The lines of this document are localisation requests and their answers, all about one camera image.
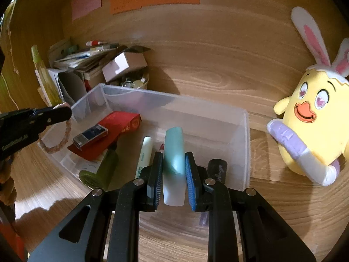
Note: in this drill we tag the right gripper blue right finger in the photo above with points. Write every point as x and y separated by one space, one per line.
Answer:
193 181

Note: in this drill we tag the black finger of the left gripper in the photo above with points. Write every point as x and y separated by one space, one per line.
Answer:
51 115

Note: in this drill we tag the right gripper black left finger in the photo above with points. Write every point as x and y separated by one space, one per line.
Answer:
154 183

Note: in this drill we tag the mint green tube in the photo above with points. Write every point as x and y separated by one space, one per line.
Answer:
174 169

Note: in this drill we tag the purple dark capped cosmetic tube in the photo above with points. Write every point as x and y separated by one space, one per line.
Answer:
217 169

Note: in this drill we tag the white green lip balm box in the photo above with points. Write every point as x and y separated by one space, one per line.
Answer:
145 155

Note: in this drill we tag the small dark blue box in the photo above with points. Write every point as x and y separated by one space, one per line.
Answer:
90 135

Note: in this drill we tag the dark green spray bottle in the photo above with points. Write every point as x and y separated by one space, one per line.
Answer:
98 173

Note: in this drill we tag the red package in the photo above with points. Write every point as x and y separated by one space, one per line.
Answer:
116 124

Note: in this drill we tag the person left hand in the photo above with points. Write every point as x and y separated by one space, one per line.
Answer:
8 191

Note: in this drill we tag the tall yellow spray bottle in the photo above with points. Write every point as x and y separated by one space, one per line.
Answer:
47 85

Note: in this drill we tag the white folded papers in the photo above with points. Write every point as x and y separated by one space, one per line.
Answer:
69 85

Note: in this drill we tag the clear plastic storage bin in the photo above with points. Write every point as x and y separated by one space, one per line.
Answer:
210 130

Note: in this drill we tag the stack of books papers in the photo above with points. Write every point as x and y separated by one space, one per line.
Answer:
88 59

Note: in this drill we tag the red white marker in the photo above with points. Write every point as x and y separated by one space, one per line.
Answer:
95 43

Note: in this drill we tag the small white cardboard box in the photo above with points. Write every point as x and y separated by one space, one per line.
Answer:
122 64

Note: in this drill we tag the white bowl with items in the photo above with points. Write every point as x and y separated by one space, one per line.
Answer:
135 81

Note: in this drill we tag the pink sticky note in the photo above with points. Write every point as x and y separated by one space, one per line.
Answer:
81 8

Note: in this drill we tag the yellow chick plush toy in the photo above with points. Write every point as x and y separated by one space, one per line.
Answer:
312 124

